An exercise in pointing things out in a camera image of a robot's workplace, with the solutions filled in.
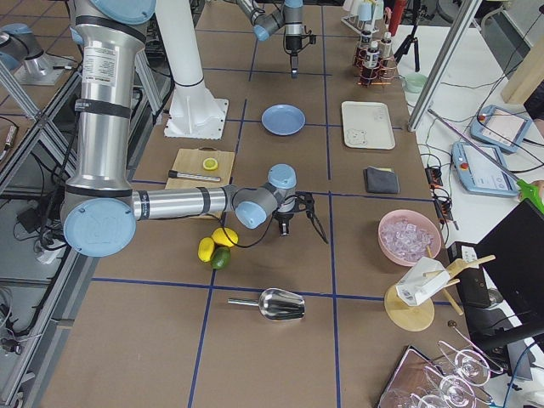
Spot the white carton on stand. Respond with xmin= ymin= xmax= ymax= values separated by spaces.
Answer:
xmin=395 ymin=257 xmax=450 ymax=307

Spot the tea bottle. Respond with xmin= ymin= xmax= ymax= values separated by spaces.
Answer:
xmin=353 ymin=29 xmax=372 ymax=69
xmin=364 ymin=41 xmax=379 ymax=81
xmin=379 ymin=31 xmax=393 ymax=69

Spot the teach pendant far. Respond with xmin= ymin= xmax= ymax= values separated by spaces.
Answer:
xmin=470 ymin=105 xmax=532 ymax=154

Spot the small yellow lemon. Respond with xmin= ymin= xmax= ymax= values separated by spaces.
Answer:
xmin=197 ymin=237 xmax=215 ymax=263

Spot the white wire cup rack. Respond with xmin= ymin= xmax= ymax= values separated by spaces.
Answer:
xmin=341 ymin=0 xmax=385 ymax=34

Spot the teach pendant near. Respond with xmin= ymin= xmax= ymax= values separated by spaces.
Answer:
xmin=451 ymin=142 xmax=518 ymax=197

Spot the pink bowl of ice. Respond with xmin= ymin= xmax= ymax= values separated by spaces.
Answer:
xmin=377 ymin=209 xmax=442 ymax=266

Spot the round wooden stand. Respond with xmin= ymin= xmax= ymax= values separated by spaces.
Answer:
xmin=384 ymin=255 xmax=496 ymax=332

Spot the green bowl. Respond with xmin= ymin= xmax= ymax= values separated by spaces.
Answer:
xmin=402 ymin=72 xmax=428 ymax=94

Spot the large yellow lemon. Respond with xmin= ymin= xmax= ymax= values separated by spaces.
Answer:
xmin=212 ymin=227 xmax=239 ymax=247

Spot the copper wire bottle rack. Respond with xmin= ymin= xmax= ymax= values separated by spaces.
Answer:
xmin=354 ymin=40 xmax=397 ymax=86

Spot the black monitor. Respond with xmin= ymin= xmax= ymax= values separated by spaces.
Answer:
xmin=475 ymin=199 xmax=543 ymax=350

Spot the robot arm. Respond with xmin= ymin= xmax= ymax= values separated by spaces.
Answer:
xmin=235 ymin=1 xmax=305 ymax=78
xmin=61 ymin=1 xmax=297 ymax=257

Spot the steel ice scoop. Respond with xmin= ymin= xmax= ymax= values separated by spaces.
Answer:
xmin=228 ymin=288 xmax=305 ymax=321

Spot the tea bottle back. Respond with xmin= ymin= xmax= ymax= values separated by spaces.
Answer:
xmin=364 ymin=41 xmax=379 ymax=81

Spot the tea bottle front left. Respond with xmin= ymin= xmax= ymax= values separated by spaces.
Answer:
xmin=353 ymin=29 xmax=372 ymax=69

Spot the cream bear tray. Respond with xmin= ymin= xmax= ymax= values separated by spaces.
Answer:
xmin=341 ymin=101 xmax=395 ymax=150

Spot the red bottle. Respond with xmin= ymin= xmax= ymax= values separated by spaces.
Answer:
xmin=388 ymin=0 xmax=408 ymax=37

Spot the wooden cutting board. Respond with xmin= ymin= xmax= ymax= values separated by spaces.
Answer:
xmin=156 ymin=148 xmax=236 ymax=221

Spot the green lime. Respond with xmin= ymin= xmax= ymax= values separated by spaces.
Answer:
xmin=210 ymin=246 xmax=231 ymax=270

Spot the aluminium frame post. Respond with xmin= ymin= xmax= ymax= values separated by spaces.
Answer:
xmin=407 ymin=0 xmax=482 ymax=132

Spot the half lemon slice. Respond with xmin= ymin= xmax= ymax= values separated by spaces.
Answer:
xmin=202 ymin=157 xmax=218 ymax=171

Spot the steel knife handle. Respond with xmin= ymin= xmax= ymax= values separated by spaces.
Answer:
xmin=168 ymin=169 xmax=221 ymax=183

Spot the wine glass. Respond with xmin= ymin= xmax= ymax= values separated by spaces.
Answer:
xmin=437 ymin=326 xmax=504 ymax=387

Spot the tea bottle front right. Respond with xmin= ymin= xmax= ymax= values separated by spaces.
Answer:
xmin=379 ymin=31 xmax=393 ymax=69

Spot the small black tripod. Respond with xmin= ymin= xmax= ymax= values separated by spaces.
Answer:
xmin=394 ymin=0 xmax=426 ymax=72

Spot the blue round plate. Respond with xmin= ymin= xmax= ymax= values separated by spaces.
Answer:
xmin=261 ymin=104 xmax=306 ymax=136

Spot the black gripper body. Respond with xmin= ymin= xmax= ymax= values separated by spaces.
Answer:
xmin=274 ymin=204 xmax=296 ymax=224
xmin=283 ymin=35 xmax=302 ymax=54

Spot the teach pendant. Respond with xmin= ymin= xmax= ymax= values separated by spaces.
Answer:
xmin=470 ymin=105 xmax=532 ymax=154
xmin=451 ymin=142 xmax=518 ymax=197

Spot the grey folded cloth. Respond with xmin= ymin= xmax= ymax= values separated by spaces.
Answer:
xmin=364 ymin=167 xmax=400 ymax=194

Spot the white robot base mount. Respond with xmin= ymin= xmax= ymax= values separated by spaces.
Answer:
xmin=155 ymin=0 xmax=229 ymax=140

